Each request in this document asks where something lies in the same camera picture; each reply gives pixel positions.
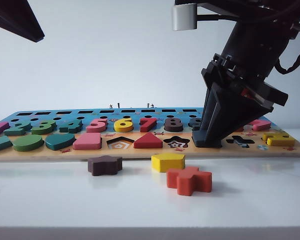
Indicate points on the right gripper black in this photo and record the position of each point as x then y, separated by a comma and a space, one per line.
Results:
262, 91

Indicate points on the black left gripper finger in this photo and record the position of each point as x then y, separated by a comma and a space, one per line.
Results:
17, 12
12, 28

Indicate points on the dark blue number nine piece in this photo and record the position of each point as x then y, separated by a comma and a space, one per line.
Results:
194, 122

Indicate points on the pink greater-than sign piece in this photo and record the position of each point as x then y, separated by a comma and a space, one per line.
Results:
261, 125

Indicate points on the brown number eight piece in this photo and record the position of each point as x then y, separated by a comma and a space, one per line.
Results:
173, 126

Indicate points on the yellow equals sign piece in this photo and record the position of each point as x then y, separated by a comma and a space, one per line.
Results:
280, 141

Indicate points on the red number seven piece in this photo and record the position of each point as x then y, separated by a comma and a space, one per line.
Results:
150, 125

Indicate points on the yellow pentagon block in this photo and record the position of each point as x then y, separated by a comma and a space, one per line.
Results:
167, 162

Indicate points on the red triangle piece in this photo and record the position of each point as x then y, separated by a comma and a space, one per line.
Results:
148, 142

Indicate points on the orange cross block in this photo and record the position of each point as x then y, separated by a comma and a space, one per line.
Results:
190, 181

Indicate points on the teal number two piece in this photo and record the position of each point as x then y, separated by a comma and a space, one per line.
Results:
17, 128

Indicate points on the yellow number six piece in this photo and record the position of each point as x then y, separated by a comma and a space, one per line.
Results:
123, 127

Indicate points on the green number three piece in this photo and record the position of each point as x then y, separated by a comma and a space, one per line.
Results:
43, 127

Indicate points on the teal number four piece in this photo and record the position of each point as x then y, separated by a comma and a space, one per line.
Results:
71, 127

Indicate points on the green oval piece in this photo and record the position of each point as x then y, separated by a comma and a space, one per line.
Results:
27, 143

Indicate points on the teal heart piece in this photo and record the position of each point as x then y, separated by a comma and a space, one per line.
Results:
60, 142

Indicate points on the pink number five piece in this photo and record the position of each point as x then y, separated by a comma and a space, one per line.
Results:
97, 126

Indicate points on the wooden shape puzzle board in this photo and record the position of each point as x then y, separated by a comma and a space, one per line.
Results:
40, 155

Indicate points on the pink rectangle piece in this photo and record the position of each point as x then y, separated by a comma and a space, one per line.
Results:
87, 142

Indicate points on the brown star block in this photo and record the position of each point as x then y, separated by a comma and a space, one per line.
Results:
103, 166

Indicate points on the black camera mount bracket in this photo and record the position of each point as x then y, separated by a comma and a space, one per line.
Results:
215, 11

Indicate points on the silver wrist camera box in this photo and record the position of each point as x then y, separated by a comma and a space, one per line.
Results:
184, 17

